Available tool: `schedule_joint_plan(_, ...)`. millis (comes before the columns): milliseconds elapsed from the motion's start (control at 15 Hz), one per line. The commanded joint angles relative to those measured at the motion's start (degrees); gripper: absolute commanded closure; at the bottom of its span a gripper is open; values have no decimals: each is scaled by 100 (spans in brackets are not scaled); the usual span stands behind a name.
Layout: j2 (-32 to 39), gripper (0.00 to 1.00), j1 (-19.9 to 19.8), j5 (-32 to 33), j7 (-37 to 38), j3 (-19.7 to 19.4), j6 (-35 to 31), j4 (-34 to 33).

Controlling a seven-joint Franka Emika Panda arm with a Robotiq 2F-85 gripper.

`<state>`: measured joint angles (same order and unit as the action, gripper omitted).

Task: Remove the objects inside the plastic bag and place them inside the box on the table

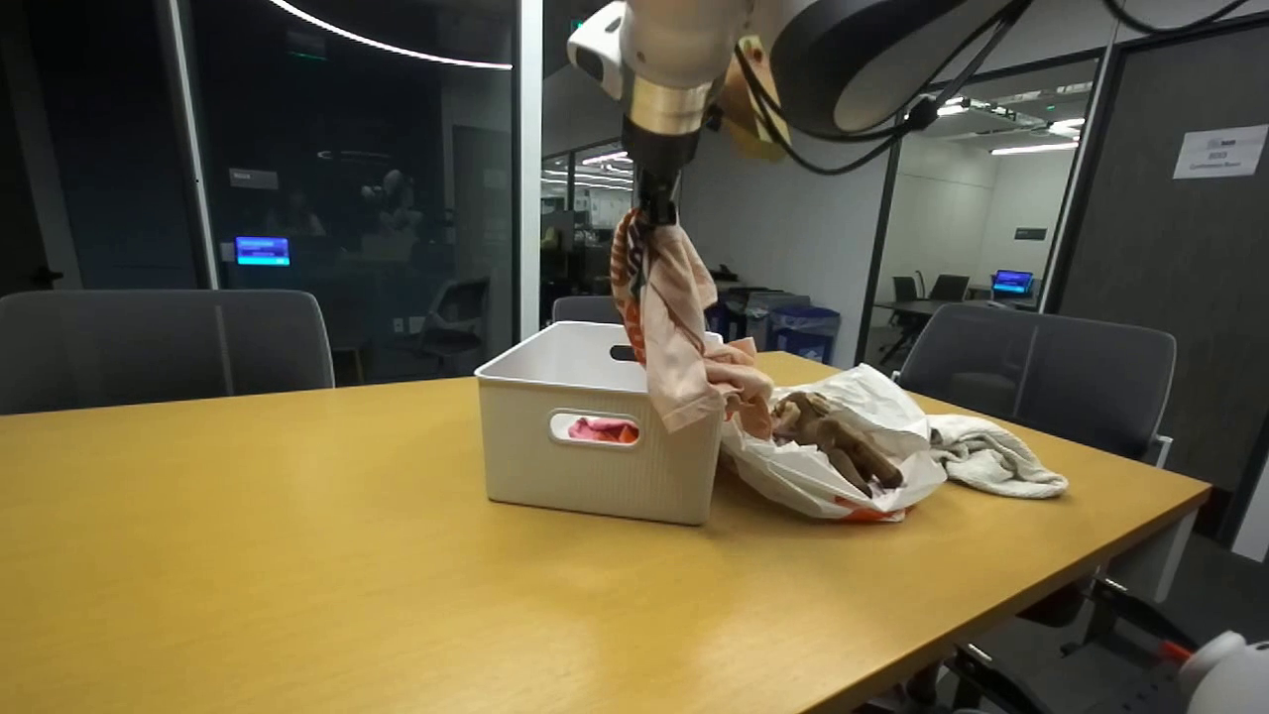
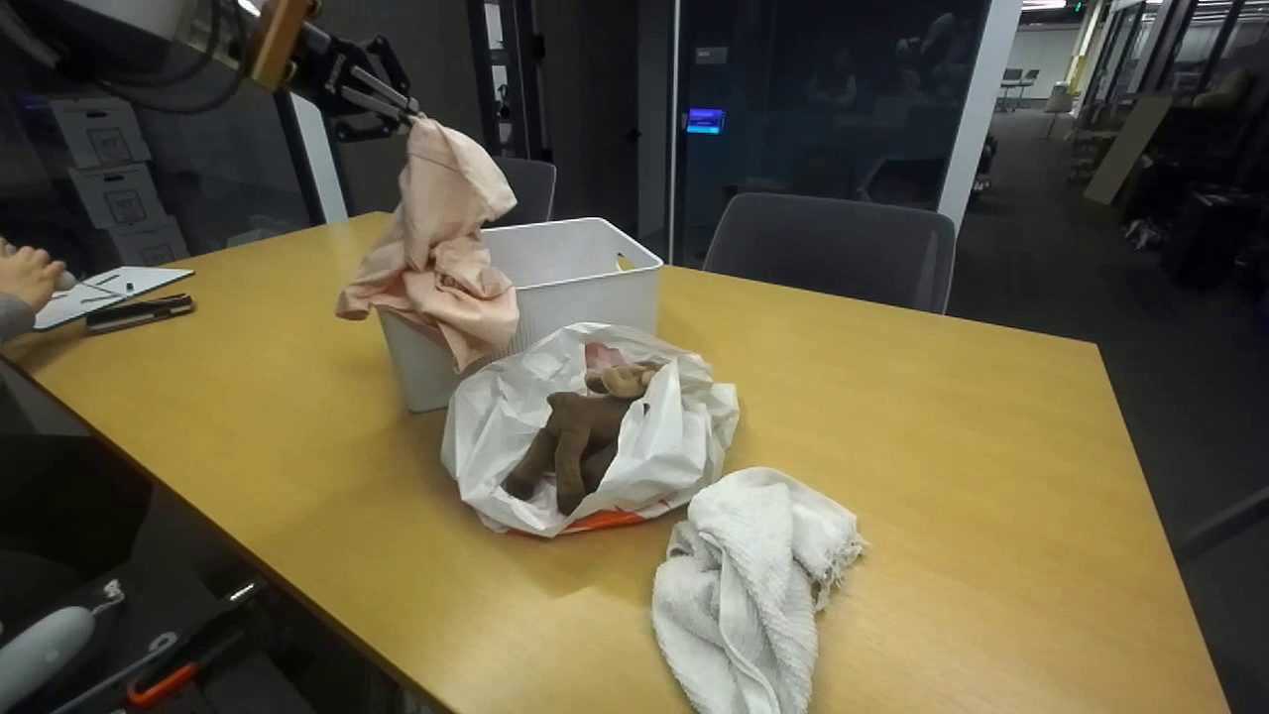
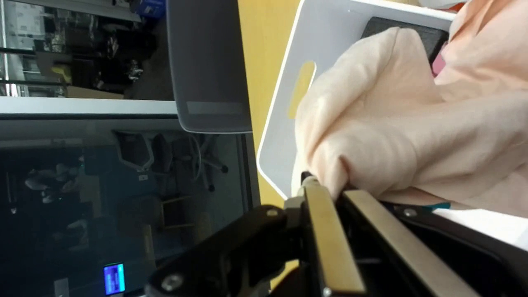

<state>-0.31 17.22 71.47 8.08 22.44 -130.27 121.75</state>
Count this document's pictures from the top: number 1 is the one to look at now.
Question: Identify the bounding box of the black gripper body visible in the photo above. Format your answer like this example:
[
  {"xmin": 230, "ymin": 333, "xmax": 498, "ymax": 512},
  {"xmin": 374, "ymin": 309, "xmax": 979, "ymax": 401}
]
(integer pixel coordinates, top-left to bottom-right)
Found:
[{"xmin": 628, "ymin": 124, "xmax": 703, "ymax": 222}]

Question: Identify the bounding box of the peach patterned cloth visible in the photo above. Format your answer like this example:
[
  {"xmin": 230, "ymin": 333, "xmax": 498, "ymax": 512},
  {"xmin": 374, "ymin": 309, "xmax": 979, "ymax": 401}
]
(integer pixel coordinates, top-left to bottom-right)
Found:
[{"xmin": 605, "ymin": 205, "xmax": 786, "ymax": 438}]

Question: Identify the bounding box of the pink cloth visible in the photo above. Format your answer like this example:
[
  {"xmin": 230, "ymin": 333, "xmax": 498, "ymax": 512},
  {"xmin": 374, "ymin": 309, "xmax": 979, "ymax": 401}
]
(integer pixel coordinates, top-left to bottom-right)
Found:
[{"xmin": 546, "ymin": 414, "xmax": 646, "ymax": 454}]

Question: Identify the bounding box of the brown plush toy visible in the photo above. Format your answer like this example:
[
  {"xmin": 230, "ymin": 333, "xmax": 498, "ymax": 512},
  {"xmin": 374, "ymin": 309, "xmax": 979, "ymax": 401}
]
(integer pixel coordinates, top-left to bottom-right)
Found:
[{"xmin": 768, "ymin": 390, "xmax": 910, "ymax": 494}]

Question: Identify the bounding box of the white plastic storage box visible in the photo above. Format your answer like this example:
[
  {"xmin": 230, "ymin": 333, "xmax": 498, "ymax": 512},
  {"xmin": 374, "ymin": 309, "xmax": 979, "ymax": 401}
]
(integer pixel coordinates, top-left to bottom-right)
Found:
[{"xmin": 473, "ymin": 316, "xmax": 731, "ymax": 532}]

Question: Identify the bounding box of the white plastic bag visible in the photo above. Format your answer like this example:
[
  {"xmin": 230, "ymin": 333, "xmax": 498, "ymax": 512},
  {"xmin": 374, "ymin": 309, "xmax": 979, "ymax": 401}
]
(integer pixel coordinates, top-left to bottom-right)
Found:
[{"xmin": 719, "ymin": 362, "xmax": 950, "ymax": 528}]

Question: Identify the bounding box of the dark waste bin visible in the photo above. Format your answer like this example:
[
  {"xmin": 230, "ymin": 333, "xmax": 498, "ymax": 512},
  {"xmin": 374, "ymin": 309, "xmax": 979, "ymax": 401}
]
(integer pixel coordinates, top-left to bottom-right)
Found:
[{"xmin": 711, "ymin": 283, "xmax": 814, "ymax": 349}]

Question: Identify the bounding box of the curved ceiling light strip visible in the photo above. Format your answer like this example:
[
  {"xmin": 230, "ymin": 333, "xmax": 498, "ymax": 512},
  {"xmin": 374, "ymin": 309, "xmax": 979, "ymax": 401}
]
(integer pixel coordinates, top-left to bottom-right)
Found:
[{"xmin": 265, "ymin": 0, "xmax": 514, "ymax": 77}]

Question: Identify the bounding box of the blue laptop screen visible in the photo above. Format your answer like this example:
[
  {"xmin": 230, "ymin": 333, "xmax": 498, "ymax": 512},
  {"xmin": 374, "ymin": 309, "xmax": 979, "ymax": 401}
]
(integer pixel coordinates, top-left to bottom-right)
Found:
[{"xmin": 990, "ymin": 264, "xmax": 1041, "ymax": 300}]

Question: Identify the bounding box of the grey white crumpled cloth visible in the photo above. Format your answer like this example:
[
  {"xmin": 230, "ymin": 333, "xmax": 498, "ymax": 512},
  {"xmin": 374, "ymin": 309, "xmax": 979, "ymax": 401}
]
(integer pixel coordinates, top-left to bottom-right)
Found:
[{"xmin": 924, "ymin": 414, "xmax": 1073, "ymax": 505}]

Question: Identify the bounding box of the wide grey office chair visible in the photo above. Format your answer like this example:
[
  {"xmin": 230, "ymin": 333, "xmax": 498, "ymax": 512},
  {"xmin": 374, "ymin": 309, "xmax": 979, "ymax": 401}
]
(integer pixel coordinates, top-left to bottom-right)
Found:
[{"xmin": 0, "ymin": 286, "xmax": 341, "ymax": 420}]

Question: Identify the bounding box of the white bottle with red cap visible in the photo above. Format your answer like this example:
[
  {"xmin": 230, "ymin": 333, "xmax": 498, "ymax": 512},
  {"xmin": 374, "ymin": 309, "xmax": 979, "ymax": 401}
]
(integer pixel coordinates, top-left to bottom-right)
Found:
[{"xmin": 1158, "ymin": 627, "xmax": 1269, "ymax": 714}]

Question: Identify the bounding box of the white window frame post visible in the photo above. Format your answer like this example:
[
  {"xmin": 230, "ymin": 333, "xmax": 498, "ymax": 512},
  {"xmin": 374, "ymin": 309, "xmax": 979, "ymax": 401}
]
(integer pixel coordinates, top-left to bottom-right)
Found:
[{"xmin": 514, "ymin": 0, "xmax": 546, "ymax": 382}]

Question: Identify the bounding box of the tan wrist camera mount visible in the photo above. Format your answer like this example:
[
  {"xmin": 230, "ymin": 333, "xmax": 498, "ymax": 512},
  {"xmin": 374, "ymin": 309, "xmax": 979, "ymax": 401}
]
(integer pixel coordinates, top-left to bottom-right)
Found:
[{"xmin": 719, "ymin": 26, "xmax": 799, "ymax": 151}]

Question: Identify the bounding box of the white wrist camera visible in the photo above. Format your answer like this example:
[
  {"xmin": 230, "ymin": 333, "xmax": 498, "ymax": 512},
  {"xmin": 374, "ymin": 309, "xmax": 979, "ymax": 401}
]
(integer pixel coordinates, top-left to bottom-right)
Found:
[{"xmin": 563, "ymin": 0, "xmax": 636, "ymax": 98}]

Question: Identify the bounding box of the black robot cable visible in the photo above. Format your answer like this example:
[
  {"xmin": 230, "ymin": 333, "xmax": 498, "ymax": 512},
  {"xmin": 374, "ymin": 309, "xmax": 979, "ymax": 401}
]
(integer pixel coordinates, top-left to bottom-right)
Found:
[{"xmin": 725, "ymin": 0, "xmax": 1261, "ymax": 178}]

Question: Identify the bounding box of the blue lit wall screen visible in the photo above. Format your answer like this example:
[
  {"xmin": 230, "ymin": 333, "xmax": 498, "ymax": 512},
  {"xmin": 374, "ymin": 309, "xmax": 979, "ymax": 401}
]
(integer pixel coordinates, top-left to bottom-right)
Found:
[{"xmin": 235, "ymin": 235, "xmax": 296, "ymax": 272}]

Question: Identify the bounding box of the white paper wall sign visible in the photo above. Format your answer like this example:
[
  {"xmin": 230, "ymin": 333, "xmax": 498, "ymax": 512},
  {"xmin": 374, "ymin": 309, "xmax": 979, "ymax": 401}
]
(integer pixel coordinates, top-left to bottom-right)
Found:
[{"xmin": 1168, "ymin": 124, "xmax": 1269, "ymax": 184}]

